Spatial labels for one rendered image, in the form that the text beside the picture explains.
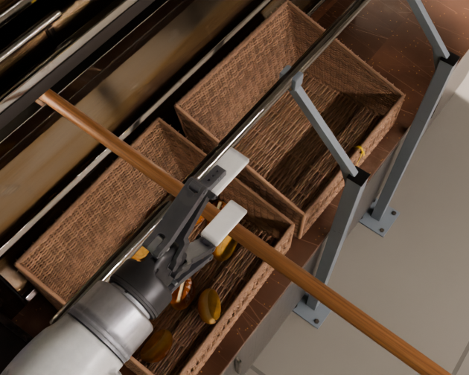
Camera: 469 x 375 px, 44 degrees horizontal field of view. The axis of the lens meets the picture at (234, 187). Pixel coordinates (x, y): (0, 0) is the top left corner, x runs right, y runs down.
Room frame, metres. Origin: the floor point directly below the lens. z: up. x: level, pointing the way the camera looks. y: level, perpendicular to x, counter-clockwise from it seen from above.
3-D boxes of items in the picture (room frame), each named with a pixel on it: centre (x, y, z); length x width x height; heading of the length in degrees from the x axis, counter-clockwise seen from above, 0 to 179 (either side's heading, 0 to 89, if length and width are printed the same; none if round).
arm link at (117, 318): (0.21, 0.14, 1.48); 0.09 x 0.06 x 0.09; 52
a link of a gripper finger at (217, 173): (0.35, 0.03, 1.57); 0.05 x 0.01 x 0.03; 142
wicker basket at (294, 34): (1.09, -0.18, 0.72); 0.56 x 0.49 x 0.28; 141
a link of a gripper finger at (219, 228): (0.37, 0.01, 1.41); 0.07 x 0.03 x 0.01; 142
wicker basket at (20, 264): (0.63, 0.18, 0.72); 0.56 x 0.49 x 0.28; 144
